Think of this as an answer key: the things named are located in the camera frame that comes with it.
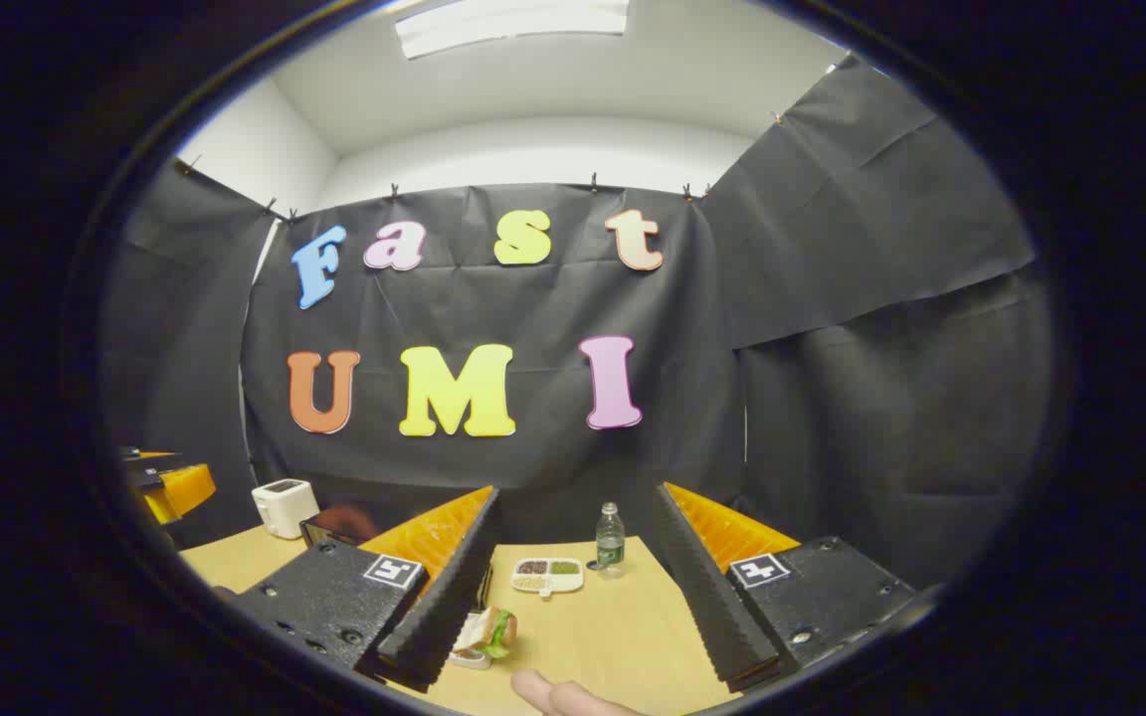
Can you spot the white divided condiment plate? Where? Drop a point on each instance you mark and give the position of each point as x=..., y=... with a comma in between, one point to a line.
x=545, y=575

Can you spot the black backdrop cloth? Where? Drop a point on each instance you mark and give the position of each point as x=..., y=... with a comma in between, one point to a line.
x=533, y=308

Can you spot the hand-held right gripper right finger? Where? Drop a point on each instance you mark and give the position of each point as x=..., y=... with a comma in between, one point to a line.
x=707, y=587

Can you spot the clear plastic water bottle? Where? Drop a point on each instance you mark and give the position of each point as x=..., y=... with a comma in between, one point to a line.
x=611, y=545

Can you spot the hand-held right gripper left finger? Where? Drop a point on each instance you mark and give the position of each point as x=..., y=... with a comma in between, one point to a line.
x=454, y=587

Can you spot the white toaster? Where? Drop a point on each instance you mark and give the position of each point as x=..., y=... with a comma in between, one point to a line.
x=285, y=507

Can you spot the lettuce sandwich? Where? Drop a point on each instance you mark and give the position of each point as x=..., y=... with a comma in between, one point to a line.
x=491, y=631

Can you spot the ceiling light panel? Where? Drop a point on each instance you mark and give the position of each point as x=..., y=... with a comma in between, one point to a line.
x=508, y=25

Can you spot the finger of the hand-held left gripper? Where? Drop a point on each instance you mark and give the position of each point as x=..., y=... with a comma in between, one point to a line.
x=145, y=467
x=185, y=492

